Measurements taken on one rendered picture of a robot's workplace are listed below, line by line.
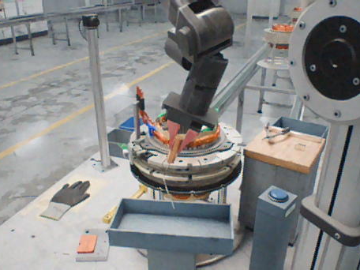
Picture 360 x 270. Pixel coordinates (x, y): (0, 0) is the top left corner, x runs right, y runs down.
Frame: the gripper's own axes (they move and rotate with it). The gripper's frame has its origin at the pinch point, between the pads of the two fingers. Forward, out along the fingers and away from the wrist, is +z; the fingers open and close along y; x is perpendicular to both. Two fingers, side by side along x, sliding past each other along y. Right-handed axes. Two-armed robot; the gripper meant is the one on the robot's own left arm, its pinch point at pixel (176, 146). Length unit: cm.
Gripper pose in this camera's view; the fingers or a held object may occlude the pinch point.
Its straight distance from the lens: 65.8
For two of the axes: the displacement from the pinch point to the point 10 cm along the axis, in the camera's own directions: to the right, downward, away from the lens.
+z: -3.3, 8.1, 4.9
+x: -2.2, 4.4, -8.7
